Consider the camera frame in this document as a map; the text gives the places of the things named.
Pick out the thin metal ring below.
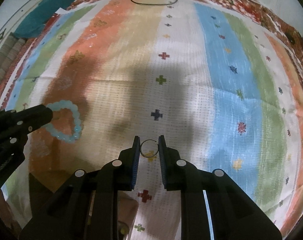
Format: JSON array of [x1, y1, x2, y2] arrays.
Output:
[[139, 139, 160, 158]]

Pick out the light blue bead bracelet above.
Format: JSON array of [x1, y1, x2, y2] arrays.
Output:
[[42, 100, 83, 144]]

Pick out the striped brown pillow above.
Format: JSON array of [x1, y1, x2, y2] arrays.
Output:
[[0, 34, 26, 84]]

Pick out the striped colourful cloth mat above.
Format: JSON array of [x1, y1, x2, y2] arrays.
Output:
[[0, 0, 303, 240]]

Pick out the teal quilted blanket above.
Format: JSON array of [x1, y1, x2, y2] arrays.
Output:
[[13, 0, 74, 38]]

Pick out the red brown floral bedsheet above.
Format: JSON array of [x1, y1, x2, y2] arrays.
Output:
[[0, 0, 303, 230]]

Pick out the small black object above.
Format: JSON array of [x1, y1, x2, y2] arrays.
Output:
[[285, 32, 296, 45]]

